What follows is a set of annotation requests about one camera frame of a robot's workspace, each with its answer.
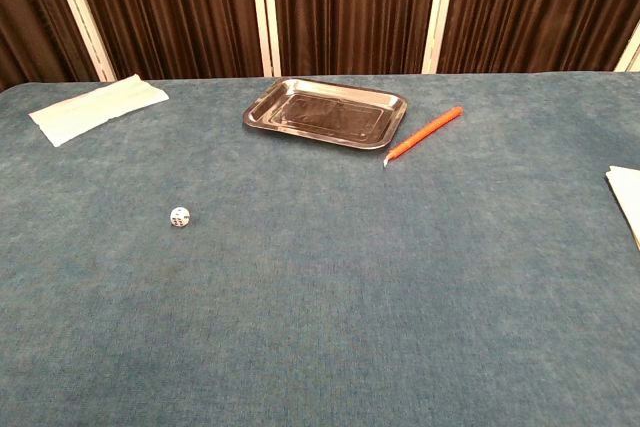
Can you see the stainless steel rectangular tray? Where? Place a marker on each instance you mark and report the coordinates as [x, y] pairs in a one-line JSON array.
[[325, 113]]

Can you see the dark brown curtain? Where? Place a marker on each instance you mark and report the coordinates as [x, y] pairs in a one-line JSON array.
[[350, 7]]

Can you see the small white die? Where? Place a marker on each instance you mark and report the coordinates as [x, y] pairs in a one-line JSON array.
[[179, 216]]

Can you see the white folded cloth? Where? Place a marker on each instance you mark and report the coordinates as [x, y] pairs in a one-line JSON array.
[[97, 108]]

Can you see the white screen frame post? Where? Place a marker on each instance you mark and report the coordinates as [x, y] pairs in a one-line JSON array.
[[439, 9], [629, 54], [265, 12], [82, 12]]

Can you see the blue table cloth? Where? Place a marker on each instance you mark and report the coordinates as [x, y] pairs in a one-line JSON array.
[[320, 272]]

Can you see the orange pen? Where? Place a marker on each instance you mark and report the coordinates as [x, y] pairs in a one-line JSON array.
[[425, 131]]

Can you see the white paper stack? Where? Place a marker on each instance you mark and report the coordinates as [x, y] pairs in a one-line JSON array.
[[626, 197]]

